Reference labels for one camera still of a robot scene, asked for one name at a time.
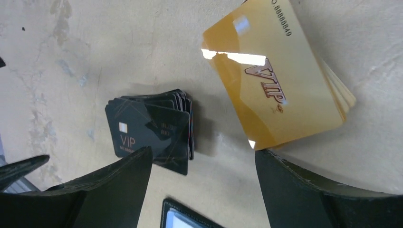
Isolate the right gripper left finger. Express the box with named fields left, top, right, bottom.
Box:
left=0, top=147, right=153, bottom=228

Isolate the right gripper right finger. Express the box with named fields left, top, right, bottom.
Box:
left=255, top=150, right=403, bottom=228

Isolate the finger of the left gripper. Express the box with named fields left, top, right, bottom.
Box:
left=0, top=154, right=50, bottom=191

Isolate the black card holder wallet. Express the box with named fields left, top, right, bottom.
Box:
left=160, top=198, right=223, bottom=228

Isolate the black VIP card stack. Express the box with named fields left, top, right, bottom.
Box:
left=105, top=89, right=195, bottom=176

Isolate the gold VIP card stack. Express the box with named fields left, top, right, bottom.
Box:
left=201, top=0, right=356, bottom=151

